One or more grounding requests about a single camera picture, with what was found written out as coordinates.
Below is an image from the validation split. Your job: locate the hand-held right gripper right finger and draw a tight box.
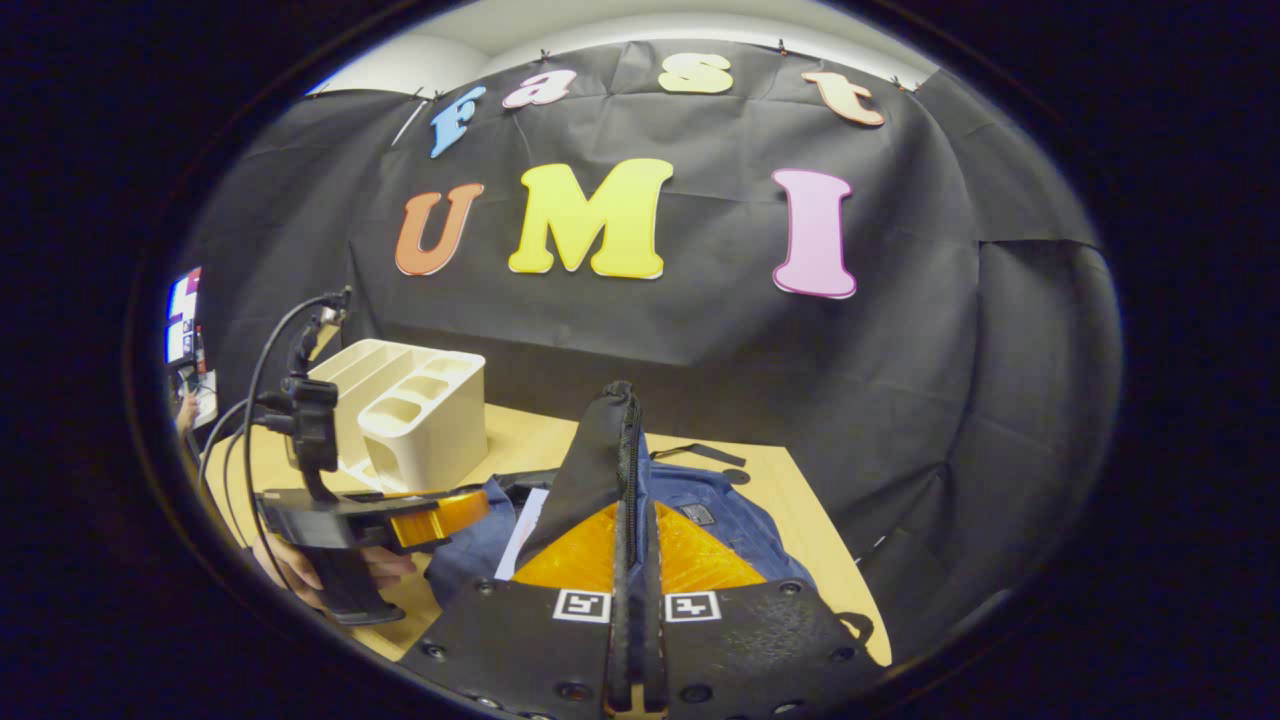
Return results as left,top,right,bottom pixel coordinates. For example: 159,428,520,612
640,500,886,720

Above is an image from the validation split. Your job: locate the white plastic bookshelf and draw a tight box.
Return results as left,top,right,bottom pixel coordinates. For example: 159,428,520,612
308,338,488,493

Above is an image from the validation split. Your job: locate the blue schoolbag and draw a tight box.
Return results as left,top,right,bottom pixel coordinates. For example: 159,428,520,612
425,380,876,651

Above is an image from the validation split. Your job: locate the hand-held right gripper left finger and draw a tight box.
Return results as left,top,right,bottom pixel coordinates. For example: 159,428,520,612
400,500,636,720

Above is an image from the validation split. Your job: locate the black backdrop cloth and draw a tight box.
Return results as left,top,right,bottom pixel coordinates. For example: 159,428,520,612
185,40,1121,651

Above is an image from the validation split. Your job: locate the computer monitor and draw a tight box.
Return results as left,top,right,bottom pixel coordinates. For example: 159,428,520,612
165,265,206,366

